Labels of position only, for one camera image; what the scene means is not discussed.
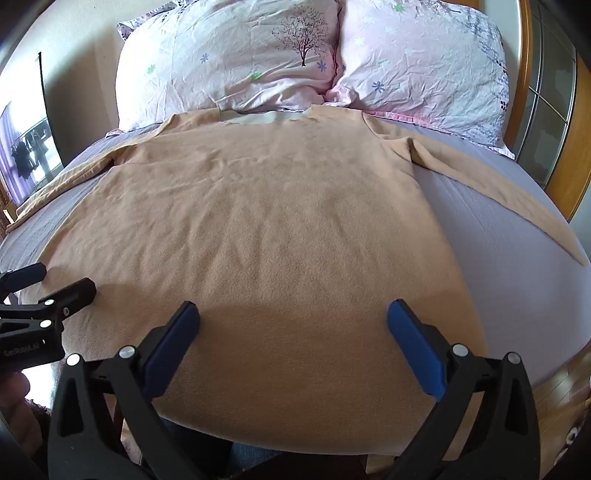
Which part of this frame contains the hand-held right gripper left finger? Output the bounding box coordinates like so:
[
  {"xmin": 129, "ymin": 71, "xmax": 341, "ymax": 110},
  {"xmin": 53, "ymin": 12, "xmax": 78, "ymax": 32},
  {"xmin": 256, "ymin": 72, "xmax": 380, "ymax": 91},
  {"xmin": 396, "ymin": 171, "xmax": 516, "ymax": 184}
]
[{"xmin": 48, "ymin": 301, "xmax": 204, "ymax": 480}]

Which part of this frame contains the window with purple curtain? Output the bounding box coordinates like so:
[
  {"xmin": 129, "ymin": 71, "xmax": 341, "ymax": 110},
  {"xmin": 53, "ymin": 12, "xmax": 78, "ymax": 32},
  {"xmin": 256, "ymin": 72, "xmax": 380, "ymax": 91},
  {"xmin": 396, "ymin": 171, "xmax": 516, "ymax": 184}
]
[{"xmin": 0, "ymin": 52, "xmax": 64, "ymax": 206}]

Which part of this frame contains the pink floral pillow with tree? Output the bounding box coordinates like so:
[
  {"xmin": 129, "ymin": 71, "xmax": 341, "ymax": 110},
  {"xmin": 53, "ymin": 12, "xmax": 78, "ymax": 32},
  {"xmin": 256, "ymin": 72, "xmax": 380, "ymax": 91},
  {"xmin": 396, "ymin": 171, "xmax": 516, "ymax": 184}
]
[{"xmin": 105, "ymin": 0, "xmax": 343, "ymax": 138}]

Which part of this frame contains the wooden glass-panel headboard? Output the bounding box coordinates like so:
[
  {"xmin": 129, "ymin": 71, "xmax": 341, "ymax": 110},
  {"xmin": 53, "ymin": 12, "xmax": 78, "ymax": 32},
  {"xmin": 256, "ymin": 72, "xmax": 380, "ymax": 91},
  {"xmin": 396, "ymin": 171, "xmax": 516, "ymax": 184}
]
[{"xmin": 513, "ymin": 4, "xmax": 591, "ymax": 222}]

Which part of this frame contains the beige long-sleeved shirt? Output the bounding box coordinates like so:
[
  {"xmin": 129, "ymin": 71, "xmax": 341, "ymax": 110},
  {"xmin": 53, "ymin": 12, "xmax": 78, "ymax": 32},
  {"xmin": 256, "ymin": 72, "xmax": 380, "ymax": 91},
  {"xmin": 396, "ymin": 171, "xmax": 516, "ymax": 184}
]
[{"xmin": 6, "ymin": 105, "xmax": 591, "ymax": 455}]

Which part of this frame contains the person's left hand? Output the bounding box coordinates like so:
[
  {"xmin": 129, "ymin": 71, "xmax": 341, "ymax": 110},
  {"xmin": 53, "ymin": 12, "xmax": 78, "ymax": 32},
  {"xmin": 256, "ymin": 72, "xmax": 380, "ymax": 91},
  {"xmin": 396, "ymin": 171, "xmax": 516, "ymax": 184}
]
[{"xmin": 0, "ymin": 371, "xmax": 52, "ymax": 462}]

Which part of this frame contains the purple bed sheet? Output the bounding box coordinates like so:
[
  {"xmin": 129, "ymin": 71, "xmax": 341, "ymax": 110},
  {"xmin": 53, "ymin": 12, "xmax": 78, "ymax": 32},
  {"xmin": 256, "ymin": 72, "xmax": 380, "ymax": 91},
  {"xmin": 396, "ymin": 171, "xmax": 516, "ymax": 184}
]
[{"xmin": 0, "ymin": 117, "xmax": 591, "ymax": 398}]

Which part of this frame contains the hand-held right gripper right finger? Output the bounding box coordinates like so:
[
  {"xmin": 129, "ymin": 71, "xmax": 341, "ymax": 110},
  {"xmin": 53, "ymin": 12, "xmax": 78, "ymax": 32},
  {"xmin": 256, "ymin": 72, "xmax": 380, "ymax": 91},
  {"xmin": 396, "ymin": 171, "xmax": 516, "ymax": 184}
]
[{"xmin": 387, "ymin": 299, "xmax": 542, "ymax": 480}]

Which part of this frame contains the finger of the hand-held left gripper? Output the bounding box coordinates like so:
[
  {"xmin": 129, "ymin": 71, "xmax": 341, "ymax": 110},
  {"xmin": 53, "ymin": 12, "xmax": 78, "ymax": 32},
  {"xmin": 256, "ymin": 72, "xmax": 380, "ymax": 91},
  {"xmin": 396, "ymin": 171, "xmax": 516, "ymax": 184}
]
[
  {"xmin": 0, "ymin": 262, "xmax": 48, "ymax": 296},
  {"xmin": 0, "ymin": 278, "xmax": 98, "ymax": 324}
]

